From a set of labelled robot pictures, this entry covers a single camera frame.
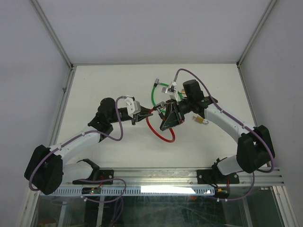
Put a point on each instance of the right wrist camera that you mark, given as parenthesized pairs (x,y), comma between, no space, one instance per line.
(171,91)

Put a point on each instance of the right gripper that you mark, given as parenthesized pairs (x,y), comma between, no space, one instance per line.
(174,116)

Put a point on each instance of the silver keys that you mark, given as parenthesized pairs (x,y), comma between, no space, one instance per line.
(162,107)

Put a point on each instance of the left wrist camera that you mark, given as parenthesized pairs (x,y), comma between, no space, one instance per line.
(132,105)

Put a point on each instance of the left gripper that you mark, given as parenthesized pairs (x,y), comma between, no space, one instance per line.
(144,113)

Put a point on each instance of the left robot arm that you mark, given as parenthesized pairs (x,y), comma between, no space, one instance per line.
(48,166)

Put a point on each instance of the green cable lock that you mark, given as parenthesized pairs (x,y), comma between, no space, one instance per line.
(155,93)

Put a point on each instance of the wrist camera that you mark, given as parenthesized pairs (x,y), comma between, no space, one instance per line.
(171,91)
(132,105)

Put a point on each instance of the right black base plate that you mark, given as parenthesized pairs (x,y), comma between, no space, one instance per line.
(213,177)

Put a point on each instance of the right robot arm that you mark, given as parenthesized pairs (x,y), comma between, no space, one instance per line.
(254,145)

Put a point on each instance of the red cable lock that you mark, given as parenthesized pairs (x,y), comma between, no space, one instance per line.
(163,119)

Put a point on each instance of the brass padlock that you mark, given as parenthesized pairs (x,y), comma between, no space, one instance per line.
(200,120)

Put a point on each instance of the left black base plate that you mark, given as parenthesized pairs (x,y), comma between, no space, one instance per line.
(97,176)

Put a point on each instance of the white slotted cable duct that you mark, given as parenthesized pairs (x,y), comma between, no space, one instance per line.
(147,190)

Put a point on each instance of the aluminium front rail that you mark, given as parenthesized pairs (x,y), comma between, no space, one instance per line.
(146,176)

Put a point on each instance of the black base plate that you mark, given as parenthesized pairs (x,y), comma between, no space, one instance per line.
(97,176)
(213,177)

